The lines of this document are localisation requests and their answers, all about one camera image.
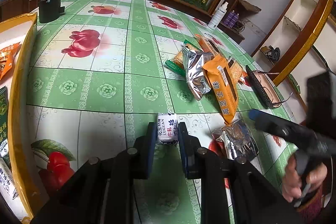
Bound large orange cracker packet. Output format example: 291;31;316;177
203;55;238;124

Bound person's right hand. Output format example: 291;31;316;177
282;154;327;202

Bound black round device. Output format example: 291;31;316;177
38;0;65;23

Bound small orange snack packet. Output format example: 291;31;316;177
0;43;21;80

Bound small silver foil packet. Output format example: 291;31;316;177
211;119;259;161

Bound green floral tablecloth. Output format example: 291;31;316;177
27;0;291;223

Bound yellow rimmed white tray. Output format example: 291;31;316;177
1;12;44;220

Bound green cracker packet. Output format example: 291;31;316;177
0;86;11;169

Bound white corner shelf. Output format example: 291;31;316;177
253;0;328;71

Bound large silver foil packet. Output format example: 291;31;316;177
182;46;214;101

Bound white spray bottle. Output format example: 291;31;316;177
207;2;228;30

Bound purple bottles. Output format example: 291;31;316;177
223;10;239;28

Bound open glasses case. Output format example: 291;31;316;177
245;65;282;109

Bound blue white milk candy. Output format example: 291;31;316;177
157;113;178;145

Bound eyeglasses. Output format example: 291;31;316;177
267;73;294;105

